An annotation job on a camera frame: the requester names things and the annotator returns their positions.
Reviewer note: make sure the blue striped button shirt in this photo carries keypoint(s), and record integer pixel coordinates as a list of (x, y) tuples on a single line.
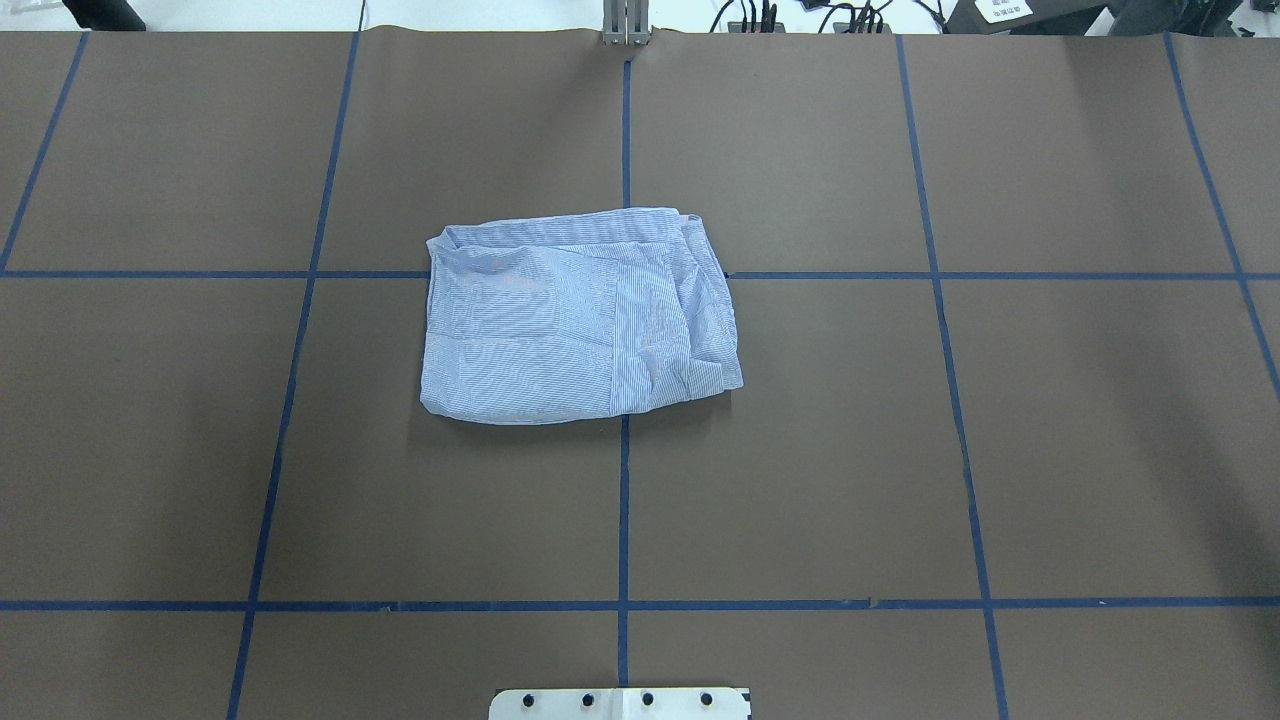
[(547, 320)]

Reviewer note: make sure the black device with label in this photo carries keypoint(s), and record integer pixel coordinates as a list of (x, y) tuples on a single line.
[(1037, 18)]

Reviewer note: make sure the grey aluminium frame post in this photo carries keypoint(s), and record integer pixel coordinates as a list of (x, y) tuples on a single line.
[(626, 23)]

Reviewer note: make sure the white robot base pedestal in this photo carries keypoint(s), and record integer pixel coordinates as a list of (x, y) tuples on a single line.
[(623, 703)]

